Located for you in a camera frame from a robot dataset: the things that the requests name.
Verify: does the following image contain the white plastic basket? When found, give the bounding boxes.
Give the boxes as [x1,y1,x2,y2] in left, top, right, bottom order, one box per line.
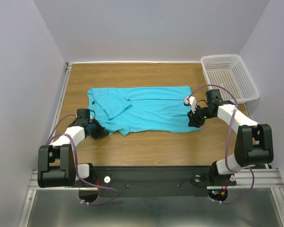
[201,54,260,104]

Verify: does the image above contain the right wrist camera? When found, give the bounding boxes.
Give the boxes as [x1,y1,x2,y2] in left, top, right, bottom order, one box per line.
[184,96,197,113]

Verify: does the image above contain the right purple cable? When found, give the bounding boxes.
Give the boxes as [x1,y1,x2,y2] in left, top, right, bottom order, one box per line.
[186,84,256,204]

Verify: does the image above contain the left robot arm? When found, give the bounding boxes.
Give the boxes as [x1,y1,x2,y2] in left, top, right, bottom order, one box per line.
[37,109,109,188]

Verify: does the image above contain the aluminium frame rail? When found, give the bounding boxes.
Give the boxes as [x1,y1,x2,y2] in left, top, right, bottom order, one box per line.
[28,169,284,190]

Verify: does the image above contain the turquoise t-shirt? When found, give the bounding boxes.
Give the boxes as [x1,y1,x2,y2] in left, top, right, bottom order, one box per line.
[87,86,199,136]

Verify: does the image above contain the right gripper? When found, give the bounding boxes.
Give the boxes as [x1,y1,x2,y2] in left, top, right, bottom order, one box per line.
[187,104,215,128]

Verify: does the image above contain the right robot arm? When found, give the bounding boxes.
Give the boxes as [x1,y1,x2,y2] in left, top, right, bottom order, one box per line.
[184,89,274,184]

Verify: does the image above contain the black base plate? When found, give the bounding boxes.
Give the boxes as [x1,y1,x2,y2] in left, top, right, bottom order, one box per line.
[80,166,236,198]

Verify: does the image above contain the left aluminium side rail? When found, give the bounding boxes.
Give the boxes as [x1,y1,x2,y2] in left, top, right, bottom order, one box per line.
[46,62,73,144]

